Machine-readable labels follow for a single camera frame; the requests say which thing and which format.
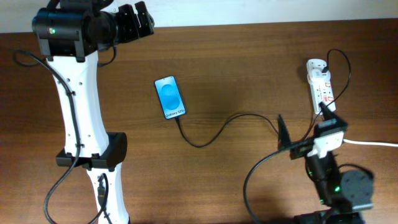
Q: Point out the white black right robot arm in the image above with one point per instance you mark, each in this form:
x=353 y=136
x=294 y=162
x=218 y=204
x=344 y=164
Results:
x=347 y=193

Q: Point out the white power strip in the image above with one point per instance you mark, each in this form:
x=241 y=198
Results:
x=322 y=92

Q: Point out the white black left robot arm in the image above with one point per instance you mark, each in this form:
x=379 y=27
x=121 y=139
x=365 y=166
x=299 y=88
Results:
x=71 y=34

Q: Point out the white USB charger adapter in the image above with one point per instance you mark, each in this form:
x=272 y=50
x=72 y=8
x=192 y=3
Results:
x=315 y=71

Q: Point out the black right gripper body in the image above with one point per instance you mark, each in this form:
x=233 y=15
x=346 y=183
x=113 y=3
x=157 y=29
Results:
x=302 y=149

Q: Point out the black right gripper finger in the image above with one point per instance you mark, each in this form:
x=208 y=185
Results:
x=328 y=116
x=283 y=134

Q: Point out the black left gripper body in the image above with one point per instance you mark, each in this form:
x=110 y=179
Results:
x=127 y=28

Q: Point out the blue Galaxy smartphone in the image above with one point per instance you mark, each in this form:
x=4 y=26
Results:
x=170 y=98

